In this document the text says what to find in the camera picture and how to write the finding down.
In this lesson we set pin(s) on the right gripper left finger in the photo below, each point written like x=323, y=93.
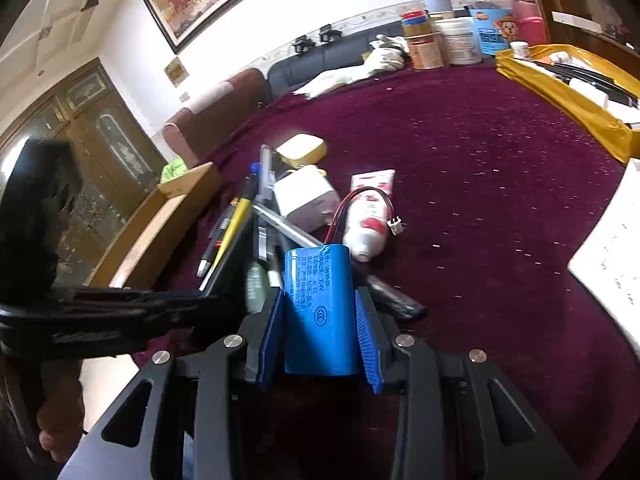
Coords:
x=262, y=332

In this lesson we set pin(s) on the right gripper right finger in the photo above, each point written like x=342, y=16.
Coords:
x=376, y=333

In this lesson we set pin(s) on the green tube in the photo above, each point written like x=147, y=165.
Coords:
x=256, y=287

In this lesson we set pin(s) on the blue battery pack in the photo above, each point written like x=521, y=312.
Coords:
x=320, y=336

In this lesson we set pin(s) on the pink white cream tube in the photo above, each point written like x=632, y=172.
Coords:
x=366, y=228

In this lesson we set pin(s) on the blue marker pen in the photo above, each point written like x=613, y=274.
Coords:
x=256, y=172

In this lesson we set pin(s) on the clear blue label pen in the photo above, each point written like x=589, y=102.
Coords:
x=265, y=185

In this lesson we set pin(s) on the left hand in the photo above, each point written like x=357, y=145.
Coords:
x=61, y=416

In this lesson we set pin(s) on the wooden glass cabinet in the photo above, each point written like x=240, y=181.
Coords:
x=119, y=164

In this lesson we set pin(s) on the cardboard tray box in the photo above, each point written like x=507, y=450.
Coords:
x=140, y=251

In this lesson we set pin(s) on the yellow black pen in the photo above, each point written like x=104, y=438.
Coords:
x=242, y=210

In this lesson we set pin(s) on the green patterned cloth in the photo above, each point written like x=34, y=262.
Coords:
x=174, y=169

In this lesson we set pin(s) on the white power adapter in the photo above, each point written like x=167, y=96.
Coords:
x=306, y=199

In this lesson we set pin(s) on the brown armchair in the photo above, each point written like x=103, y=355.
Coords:
x=209, y=121

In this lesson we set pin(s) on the yellow earbud case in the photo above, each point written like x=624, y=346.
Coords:
x=302, y=149

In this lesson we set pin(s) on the maroon tablecloth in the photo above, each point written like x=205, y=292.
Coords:
x=497, y=188

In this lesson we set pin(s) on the white paper sheet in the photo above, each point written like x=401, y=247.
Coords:
x=607, y=263

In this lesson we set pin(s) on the black leather sofa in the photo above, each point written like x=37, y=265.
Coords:
x=295, y=71

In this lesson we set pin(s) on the white gloves cloth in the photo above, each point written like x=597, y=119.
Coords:
x=387, y=56

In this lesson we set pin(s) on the brown label jar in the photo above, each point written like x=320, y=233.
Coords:
x=422, y=41

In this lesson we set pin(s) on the white plastic jar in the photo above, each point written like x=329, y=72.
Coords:
x=461, y=44

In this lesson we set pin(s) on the yellow tray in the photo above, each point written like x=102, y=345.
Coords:
x=613, y=134

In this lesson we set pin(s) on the blue label snack jar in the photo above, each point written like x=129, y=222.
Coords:
x=494, y=24

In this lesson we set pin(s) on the pink bottle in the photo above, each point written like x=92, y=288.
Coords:
x=531, y=27

